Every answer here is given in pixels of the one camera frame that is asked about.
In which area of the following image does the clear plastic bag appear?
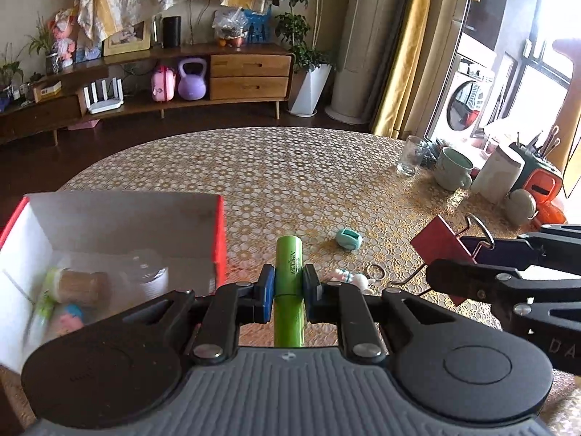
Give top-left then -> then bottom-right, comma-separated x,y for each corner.
212,7 -> 248,48

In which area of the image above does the small white toy figure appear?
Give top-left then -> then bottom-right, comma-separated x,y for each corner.
328,269 -> 374,294

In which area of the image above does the yellow photo frame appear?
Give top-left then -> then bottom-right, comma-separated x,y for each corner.
103,20 -> 152,57

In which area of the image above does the small potted plant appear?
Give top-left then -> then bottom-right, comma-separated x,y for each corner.
0,43 -> 23,88
27,16 -> 62,76

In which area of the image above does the tall green houseplant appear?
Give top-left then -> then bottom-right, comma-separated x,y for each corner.
265,0 -> 346,72

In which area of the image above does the beige tower air conditioner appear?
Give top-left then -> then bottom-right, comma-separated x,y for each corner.
324,0 -> 400,123

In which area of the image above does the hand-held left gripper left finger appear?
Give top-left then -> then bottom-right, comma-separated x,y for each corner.
109,262 -> 277,361

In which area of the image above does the clear bottle with white label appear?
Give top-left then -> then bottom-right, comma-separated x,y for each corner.
122,249 -> 171,299

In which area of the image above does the green and orange utensil holder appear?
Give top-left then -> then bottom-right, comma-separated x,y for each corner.
508,126 -> 568,226

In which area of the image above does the yellow curtain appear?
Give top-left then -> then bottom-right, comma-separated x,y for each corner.
372,0 -> 464,139

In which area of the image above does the white router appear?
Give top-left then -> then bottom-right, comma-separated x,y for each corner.
83,78 -> 125,115

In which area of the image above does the white red-edged box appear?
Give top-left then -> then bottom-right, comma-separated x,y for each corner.
0,192 -> 228,375

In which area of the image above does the pink doll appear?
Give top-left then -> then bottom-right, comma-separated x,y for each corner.
52,8 -> 78,69

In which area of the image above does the pink toy suitcase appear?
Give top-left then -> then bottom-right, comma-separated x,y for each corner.
151,64 -> 177,102

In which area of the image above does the white jug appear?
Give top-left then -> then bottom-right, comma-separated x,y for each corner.
470,143 -> 526,204

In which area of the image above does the beige round container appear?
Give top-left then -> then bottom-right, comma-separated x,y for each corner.
503,188 -> 537,227

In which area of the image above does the pale green mug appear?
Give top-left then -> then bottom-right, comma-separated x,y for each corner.
436,146 -> 474,191

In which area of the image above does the black speaker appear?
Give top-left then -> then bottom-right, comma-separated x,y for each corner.
162,16 -> 182,48

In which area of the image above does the purple kettlebell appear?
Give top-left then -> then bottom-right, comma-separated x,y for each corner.
177,57 -> 210,101

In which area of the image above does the white washing machine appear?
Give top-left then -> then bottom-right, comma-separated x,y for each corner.
447,54 -> 495,139

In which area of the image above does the white and green tube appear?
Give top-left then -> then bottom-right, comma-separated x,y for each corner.
34,291 -> 58,328

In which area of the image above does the small teal sharpener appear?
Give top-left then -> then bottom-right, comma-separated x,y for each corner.
336,228 -> 362,251

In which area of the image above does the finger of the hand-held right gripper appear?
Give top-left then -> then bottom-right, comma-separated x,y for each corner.
460,224 -> 581,277
427,258 -> 581,308

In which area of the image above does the clear drinking glass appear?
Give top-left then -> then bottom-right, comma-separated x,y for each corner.
397,135 -> 430,177

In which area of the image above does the pinkish red binder clip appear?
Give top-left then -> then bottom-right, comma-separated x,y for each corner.
386,213 -> 495,306

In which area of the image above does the clear toothpick jar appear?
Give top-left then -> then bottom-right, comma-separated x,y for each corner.
43,267 -> 112,305

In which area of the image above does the white planter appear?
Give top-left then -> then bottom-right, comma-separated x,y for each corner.
289,64 -> 333,116

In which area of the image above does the wooden sideboard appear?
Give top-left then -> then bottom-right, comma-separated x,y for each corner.
0,43 -> 296,146

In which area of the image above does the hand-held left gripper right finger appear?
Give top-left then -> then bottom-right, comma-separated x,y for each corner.
302,262 -> 459,360

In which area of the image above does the yellow cardboard box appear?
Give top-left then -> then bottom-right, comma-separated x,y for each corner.
33,81 -> 63,103

